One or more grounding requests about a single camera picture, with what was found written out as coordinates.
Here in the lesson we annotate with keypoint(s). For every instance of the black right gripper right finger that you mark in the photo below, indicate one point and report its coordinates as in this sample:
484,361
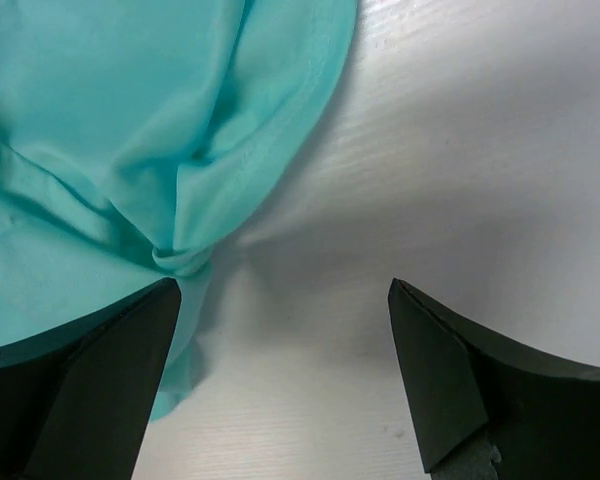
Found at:
485,406

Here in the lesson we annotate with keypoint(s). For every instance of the teal t shirt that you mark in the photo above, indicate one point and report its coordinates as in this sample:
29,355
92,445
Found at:
136,135

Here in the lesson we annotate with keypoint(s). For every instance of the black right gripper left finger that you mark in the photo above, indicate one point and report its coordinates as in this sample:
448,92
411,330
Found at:
75,401

